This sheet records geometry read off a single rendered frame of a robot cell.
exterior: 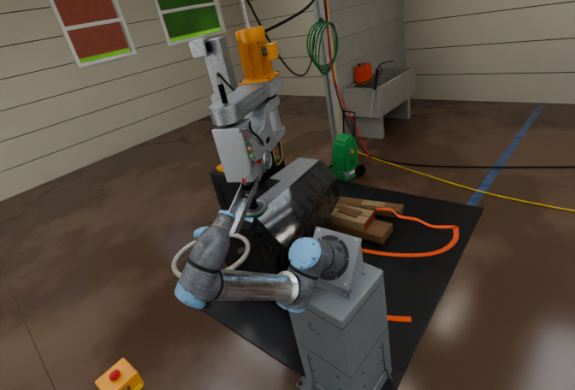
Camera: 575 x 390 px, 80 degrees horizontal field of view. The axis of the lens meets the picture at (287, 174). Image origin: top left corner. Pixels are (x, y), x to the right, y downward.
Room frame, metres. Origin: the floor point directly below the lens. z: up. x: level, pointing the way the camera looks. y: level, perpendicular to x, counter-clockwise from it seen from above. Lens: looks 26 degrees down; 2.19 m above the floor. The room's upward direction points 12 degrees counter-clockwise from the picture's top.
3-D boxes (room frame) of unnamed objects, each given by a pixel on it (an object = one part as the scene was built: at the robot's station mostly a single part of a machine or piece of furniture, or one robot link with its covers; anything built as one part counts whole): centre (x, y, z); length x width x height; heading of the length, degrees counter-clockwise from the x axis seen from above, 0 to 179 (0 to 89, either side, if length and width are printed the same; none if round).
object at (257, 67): (2.96, 0.04, 1.89); 0.31 x 0.28 x 0.40; 67
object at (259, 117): (2.71, 0.15, 1.30); 0.74 x 0.23 x 0.49; 157
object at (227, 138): (2.43, 0.28, 1.32); 0.36 x 0.22 x 0.45; 157
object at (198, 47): (3.40, 0.54, 2.00); 0.20 x 0.18 x 0.15; 46
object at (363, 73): (5.74, -1.61, 1.00); 0.50 x 0.22 x 0.33; 132
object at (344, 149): (4.13, -0.80, 0.43); 0.35 x 0.35 x 0.87; 31
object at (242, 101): (2.68, 0.18, 1.61); 0.96 x 0.25 x 0.17; 157
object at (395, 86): (5.66, -1.84, 0.43); 1.30 x 0.62 x 0.86; 132
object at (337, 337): (1.41, -0.12, 0.43); 0.50 x 0.50 x 0.85; 42
